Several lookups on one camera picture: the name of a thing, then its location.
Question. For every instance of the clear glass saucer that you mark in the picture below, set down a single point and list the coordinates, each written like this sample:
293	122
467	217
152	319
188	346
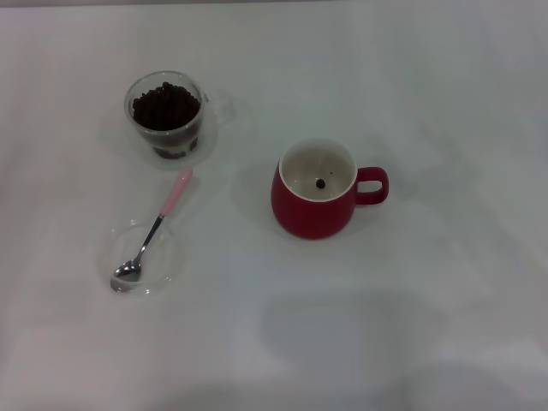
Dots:
167	265

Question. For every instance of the scooped coffee beans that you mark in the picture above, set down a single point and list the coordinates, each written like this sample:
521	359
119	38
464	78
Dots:
320	184

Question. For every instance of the red mug white inside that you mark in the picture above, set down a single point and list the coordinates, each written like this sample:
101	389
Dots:
308	218

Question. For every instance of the coffee beans in glass cup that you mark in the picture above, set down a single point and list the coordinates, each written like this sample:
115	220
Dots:
164	107

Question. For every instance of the double-walled glass cup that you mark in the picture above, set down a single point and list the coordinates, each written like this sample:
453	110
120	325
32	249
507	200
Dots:
141	141

